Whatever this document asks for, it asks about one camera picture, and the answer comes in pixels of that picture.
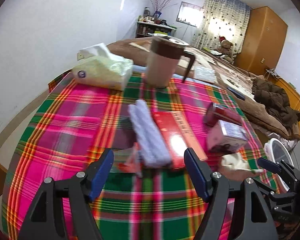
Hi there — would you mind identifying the vase with bare branches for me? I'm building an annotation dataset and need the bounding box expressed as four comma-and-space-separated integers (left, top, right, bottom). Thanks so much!
148, 0, 177, 22

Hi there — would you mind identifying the cluttered shelf unit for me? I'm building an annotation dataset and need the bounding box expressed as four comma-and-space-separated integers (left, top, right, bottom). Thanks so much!
136, 21, 178, 39

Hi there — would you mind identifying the patterned curtain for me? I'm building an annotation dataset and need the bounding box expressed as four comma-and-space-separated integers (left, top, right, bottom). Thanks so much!
191, 0, 252, 53

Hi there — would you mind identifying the pink green plaid tablecloth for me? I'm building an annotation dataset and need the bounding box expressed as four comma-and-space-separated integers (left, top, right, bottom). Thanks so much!
1, 70, 281, 240

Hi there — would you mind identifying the soft tissue pack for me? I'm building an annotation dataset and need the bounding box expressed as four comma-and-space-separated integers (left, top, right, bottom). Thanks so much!
72, 43, 134, 91

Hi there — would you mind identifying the white round waste bin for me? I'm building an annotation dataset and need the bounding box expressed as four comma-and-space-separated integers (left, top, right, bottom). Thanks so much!
263, 137, 295, 193

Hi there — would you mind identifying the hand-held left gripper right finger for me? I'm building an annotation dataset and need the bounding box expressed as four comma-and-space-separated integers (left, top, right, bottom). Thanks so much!
184, 147, 275, 240

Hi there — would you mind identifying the small window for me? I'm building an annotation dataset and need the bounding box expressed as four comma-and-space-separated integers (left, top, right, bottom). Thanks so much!
176, 1, 204, 28

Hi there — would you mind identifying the brown printed blanket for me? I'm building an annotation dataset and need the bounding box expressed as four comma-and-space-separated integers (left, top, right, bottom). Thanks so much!
106, 37, 300, 140

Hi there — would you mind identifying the brown teddy bear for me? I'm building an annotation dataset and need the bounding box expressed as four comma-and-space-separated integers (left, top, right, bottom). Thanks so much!
213, 36, 234, 63

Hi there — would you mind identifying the dark flat case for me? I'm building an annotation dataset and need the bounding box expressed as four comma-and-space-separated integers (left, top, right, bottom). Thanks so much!
227, 86, 246, 100

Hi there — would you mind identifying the small carton with dark top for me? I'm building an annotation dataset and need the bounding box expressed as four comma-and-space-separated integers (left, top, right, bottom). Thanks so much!
203, 102, 242, 127

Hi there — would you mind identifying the purple maroon drink carton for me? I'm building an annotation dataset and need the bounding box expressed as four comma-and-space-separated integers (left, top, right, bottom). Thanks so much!
207, 120, 248, 153

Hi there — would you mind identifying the beige brown lidded mug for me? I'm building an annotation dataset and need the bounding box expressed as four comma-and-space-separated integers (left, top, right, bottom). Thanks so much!
146, 37, 196, 88

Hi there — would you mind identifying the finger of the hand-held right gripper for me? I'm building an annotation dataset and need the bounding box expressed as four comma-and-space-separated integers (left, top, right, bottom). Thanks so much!
256, 183, 295, 205
258, 157, 300, 181

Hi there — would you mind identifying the white bed sheet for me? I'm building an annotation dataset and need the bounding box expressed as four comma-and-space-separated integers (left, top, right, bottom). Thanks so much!
266, 131, 300, 149

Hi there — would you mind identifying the clear red plastic wrapper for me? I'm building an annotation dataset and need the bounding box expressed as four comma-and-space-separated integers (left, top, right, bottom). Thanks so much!
115, 142, 143, 178

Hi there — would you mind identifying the red box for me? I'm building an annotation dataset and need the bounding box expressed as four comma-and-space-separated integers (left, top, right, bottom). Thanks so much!
152, 111, 208, 168

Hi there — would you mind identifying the wooden wardrobe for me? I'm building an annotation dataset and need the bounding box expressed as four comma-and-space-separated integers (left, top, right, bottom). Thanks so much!
233, 6, 289, 76

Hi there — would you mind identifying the wooden headboard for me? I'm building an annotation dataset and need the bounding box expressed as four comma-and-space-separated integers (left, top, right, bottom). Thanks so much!
274, 76, 300, 121

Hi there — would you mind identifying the small clear packet on bed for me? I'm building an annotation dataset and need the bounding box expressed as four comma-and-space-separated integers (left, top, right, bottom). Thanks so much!
194, 66, 216, 83

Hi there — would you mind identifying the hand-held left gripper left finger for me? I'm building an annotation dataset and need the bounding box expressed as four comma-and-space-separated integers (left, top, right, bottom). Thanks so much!
19, 148, 115, 240

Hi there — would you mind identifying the dark brown jacket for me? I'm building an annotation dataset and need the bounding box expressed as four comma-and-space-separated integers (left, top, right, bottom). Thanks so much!
251, 78, 300, 136

